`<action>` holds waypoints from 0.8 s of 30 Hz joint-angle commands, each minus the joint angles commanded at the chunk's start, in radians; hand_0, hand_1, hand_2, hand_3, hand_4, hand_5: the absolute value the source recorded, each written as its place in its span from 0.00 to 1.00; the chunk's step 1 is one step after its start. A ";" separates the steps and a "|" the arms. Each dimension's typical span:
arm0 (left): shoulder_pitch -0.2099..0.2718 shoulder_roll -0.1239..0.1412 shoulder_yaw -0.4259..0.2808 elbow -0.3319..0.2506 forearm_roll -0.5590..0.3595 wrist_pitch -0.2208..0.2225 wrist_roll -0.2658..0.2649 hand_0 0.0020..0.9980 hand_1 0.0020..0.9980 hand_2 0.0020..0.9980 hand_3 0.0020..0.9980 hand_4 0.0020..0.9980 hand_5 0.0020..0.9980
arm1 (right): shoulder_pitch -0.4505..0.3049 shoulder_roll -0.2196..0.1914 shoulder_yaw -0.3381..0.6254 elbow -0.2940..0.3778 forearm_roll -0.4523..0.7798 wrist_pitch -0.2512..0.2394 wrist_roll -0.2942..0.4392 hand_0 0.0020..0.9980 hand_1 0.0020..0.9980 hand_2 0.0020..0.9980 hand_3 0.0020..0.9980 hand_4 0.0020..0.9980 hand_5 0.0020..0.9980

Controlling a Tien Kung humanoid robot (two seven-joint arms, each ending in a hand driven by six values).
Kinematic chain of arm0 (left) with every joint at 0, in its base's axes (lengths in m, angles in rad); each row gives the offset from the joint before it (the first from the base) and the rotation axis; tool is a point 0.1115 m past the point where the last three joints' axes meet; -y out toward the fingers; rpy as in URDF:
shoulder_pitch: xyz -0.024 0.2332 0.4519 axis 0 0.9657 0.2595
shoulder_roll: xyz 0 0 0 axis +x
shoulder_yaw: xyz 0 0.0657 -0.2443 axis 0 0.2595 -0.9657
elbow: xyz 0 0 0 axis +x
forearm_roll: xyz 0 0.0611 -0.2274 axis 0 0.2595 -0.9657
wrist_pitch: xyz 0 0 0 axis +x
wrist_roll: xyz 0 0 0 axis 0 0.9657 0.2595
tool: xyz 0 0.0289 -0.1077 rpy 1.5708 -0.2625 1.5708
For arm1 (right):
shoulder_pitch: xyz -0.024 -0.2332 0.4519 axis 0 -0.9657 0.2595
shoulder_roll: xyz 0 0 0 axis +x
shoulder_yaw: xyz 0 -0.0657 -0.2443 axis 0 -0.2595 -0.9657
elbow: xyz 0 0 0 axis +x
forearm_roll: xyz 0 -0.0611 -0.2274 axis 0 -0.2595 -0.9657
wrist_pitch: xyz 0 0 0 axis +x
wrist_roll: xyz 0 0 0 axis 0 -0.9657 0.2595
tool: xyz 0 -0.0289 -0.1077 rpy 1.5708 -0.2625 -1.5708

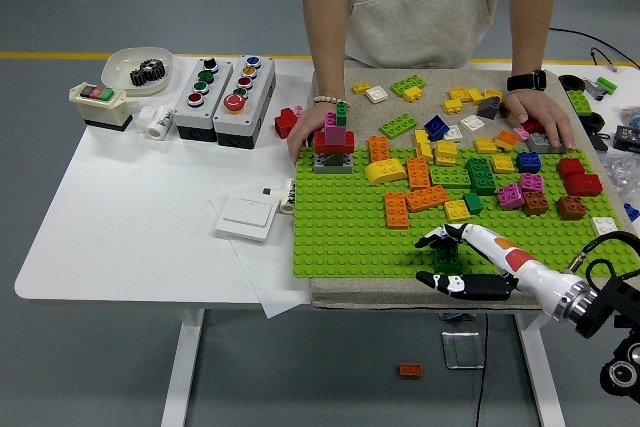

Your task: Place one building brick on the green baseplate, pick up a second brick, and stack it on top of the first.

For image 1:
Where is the person's left hand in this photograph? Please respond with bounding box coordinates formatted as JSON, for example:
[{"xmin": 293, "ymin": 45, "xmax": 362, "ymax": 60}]
[{"xmin": 499, "ymin": 88, "xmax": 576, "ymax": 151}]

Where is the person's right hand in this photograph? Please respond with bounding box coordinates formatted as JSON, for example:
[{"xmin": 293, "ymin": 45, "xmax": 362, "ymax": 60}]
[{"xmin": 286, "ymin": 101, "xmax": 332, "ymax": 166}]

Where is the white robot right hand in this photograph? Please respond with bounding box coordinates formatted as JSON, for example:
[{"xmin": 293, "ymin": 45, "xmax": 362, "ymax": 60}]
[{"xmin": 414, "ymin": 222, "xmax": 584, "ymax": 318}]

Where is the magenta square brick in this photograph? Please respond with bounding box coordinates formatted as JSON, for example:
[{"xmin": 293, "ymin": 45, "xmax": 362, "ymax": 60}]
[{"xmin": 496, "ymin": 182, "xmax": 526, "ymax": 211}]

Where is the dark green long brick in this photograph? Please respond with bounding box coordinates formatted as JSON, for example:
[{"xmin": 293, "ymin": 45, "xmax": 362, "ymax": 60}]
[
  {"xmin": 464, "ymin": 156, "xmax": 498, "ymax": 197},
  {"xmin": 432, "ymin": 244, "xmax": 462, "ymax": 276}
]

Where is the green baseplate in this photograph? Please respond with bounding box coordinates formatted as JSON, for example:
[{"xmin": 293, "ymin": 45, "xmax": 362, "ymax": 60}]
[{"xmin": 292, "ymin": 145, "xmax": 640, "ymax": 279}]

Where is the red tower brick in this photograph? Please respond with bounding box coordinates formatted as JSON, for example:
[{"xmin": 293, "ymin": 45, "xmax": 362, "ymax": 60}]
[{"xmin": 313, "ymin": 129, "xmax": 356, "ymax": 155}]

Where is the red cross-shaped brick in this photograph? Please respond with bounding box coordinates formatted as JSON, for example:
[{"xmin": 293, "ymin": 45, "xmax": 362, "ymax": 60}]
[{"xmin": 273, "ymin": 106, "xmax": 301, "ymax": 141}]

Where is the pink tower brick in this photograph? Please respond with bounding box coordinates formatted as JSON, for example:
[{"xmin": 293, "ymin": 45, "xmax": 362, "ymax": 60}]
[{"xmin": 324, "ymin": 111, "xmax": 347, "ymax": 146}]

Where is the grey long brick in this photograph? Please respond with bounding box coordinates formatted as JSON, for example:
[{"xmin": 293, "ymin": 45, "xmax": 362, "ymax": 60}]
[{"xmin": 526, "ymin": 132, "xmax": 569, "ymax": 154}]

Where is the grey tower base brick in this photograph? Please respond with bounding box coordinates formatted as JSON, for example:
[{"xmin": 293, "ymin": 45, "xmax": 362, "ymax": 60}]
[{"xmin": 313, "ymin": 151, "xmax": 354, "ymax": 176}]

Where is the orange square brick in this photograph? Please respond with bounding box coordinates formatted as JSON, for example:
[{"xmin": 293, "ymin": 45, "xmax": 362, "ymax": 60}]
[{"xmin": 494, "ymin": 130, "xmax": 521, "ymax": 151}]

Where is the dark grey slope brick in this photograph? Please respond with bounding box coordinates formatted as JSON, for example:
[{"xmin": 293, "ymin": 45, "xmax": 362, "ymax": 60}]
[{"xmin": 475, "ymin": 96, "xmax": 502, "ymax": 121}]

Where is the blue square brick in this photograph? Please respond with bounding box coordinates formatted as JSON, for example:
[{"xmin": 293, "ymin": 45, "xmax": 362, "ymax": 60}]
[{"xmin": 515, "ymin": 151, "xmax": 543, "ymax": 174}]

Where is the brown square brick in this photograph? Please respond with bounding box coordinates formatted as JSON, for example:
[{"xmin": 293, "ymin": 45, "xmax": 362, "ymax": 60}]
[
  {"xmin": 555, "ymin": 195, "xmax": 588, "ymax": 222},
  {"xmin": 521, "ymin": 190, "xmax": 550, "ymax": 217}
]

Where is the red building brick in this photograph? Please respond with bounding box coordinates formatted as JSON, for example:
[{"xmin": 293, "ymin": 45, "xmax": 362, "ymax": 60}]
[
  {"xmin": 563, "ymin": 173, "xmax": 604, "ymax": 198},
  {"xmin": 556, "ymin": 157, "xmax": 587, "ymax": 181}
]

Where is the small dark green brick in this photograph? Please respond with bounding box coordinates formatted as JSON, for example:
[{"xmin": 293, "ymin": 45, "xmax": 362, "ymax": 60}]
[{"xmin": 461, "ymin": 192, "xmax": 484, "ymax": 216}]

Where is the yellow curved brick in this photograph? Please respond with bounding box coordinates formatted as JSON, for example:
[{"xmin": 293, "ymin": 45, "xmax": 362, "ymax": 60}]
[{"xmin": 363, "ymin": 158, "xmax": 407, "ymax": 186}]

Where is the lime green long brick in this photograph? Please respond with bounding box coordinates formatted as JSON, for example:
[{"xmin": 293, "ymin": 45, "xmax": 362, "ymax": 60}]
[
  {"xmin": 378, "ymin": 113, "xmax": 419, "ymax": 140},
  {"xmin": 389, "ymin": 75, "xmax": 427, "ymax": 98},
  {"xmin": 429, "ymin": 165, "xmax": 471, "ymax": 190}
]

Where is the dark blue brick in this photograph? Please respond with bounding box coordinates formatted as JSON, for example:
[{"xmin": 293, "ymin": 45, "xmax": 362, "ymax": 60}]
[{"xmin": 423, "ymin": 114, "xmax": 453, "ymax": 141}]

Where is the black wristwatch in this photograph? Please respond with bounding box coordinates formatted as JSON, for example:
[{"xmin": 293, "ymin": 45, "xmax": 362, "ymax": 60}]
[{"xmin": 506, "ymin": 69, "xmax": 548, "ymax": 93}]

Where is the clear grey part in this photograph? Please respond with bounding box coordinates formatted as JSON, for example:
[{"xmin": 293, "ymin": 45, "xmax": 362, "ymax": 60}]
[{"xmin": 581, "ymin": 77, "xmax": 609, "ymax": 101}]

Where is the grey emergency stop button box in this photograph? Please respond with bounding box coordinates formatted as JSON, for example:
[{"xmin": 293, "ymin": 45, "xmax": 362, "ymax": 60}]
[{"xmin": 212, "ymin": 54, "xmax": 277, "ymax": 150}]

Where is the white printed cylinder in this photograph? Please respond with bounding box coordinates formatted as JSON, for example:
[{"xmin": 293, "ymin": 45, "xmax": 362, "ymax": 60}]
[{"xmin": 278, "ymin": 178, "xmax": 296, "ymax": 215}]

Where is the black electronic device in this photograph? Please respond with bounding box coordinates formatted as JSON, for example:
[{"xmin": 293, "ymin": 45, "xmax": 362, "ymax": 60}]
[{"xmin": 612, "ymin": 124, "xmax": 640, "ymax": 153}]

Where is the metal floor socket plate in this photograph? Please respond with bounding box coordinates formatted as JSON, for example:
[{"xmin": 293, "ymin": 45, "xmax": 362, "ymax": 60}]
[{"xmin": 440, "ymin": 330, "xmax": 487, "ymax": 371}]

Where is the grey-brown mat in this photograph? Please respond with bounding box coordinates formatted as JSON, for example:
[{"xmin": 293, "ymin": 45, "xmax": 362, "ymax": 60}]
[{"xmin": 305, "ymin": 68, "xmax": 640, "ymax": 316}]

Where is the grey four-button box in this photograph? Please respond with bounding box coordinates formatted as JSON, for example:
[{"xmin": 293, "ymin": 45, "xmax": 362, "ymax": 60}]
[{"xmin": 173, "ymin": 56, "xmax": 234, "ymax": 143}]

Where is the white table leg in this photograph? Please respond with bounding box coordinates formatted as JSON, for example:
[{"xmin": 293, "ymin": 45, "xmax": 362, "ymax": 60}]
[
  {"xmin": 514, "ymin": 313, "xmax": 566, "ymax": 427},
  {"xmin": 160, "ymin": 307, "xmax": 206, "ymax": 427}
]

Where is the white pipe fitting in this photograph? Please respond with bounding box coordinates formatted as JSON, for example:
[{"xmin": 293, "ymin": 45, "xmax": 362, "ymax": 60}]
[{"xmin": 135, "ymin": 104, "xmax": 175, "ymax": 141}]

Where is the person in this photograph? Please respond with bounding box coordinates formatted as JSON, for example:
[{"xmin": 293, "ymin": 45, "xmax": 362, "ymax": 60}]
[{"xmin": 282, "ymin": 0, "xmax": 561, "ymax": 69}]

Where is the white paper sheet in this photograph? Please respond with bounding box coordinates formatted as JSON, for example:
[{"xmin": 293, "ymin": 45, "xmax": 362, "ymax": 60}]
[{"xmin": 208, "ymin": 190, "xmax": 312, "ymax": 320}]

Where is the black metal gear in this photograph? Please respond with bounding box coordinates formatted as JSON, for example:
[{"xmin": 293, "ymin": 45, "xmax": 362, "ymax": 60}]
[{"xmin": 129, "ymin": 58, "xmax": 168, "ymax": 88}]

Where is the white plastic tray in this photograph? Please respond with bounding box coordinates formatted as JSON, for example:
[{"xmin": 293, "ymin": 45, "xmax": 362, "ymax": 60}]
[{"xmin": 101, "ymin": 46, "xmax": 175, "ymax": 98}]

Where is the bead bracelet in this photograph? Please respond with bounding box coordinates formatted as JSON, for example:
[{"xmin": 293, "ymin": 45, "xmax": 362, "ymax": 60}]
[{"xmin": 312, "ymin": 93, "xmax": 351, "ymax": 109}]

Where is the black rubber ring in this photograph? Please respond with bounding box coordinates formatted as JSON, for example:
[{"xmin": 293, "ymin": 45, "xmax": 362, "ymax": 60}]
[{"xmin": 579, "ymin": 111, "xmax": 606, "ymax": 134}]

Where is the black cable with plug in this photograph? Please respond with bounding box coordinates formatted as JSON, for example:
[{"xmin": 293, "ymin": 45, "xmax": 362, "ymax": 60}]
[{"xmin": 589, "ymin": 46, "xmax": 640, "ymax": 73}]

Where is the white wall switch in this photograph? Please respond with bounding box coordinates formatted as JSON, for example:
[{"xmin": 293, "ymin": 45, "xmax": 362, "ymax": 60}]
[{"xmin": 214, "ymin": 195, "xmax": 279, "ymax": 242}]

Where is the cream red-green switch box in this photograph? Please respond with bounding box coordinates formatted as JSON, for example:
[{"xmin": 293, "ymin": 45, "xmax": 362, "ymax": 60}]
[{"xmin": 68, "ymin": 81, "xmax": 134, "ymax": 133}]

